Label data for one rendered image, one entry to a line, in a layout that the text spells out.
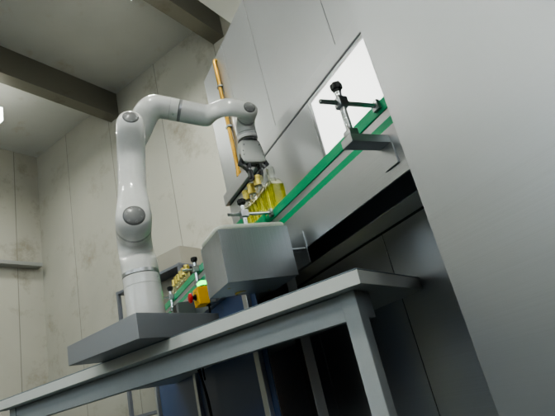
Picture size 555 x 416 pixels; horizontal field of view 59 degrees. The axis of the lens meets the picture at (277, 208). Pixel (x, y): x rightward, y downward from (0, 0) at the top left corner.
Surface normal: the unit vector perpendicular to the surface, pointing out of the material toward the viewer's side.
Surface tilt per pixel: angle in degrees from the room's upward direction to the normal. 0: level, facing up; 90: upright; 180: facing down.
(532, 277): 90
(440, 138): 90
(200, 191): 90
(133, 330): 90
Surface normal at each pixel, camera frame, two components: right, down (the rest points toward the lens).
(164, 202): -0.58, -0.17
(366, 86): -0.88, 0.04
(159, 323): 0.78, -0.38
